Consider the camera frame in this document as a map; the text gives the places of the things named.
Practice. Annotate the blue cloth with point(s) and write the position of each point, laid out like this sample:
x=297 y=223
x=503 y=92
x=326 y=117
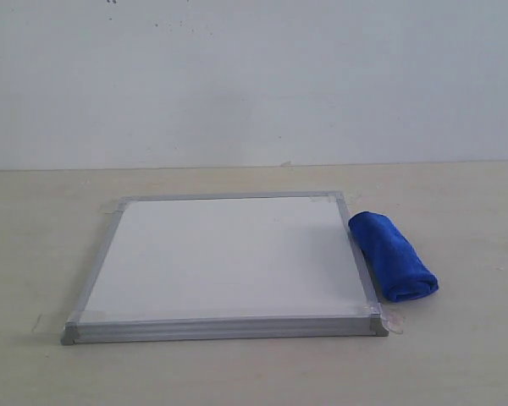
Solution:
x=400 y=272

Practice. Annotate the clear tape far right corner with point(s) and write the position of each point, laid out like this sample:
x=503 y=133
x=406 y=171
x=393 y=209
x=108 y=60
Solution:
x=352 y=197

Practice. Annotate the clear tape corner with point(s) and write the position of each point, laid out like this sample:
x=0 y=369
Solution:
x=352 y=197
x=50 y=324
x=392 y=321
x=111 y=207

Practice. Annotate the clear tape far left corner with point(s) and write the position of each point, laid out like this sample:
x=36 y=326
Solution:
x=111 y=207

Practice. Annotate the clear tape near right corner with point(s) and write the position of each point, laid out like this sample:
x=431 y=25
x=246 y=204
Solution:
x=392 y=321

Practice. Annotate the clear tape near left corner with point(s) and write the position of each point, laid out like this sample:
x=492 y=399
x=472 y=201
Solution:
x=50 y=324

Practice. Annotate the white board with aluminium frame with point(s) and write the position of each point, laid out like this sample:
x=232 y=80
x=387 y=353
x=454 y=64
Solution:
x=237 y=266

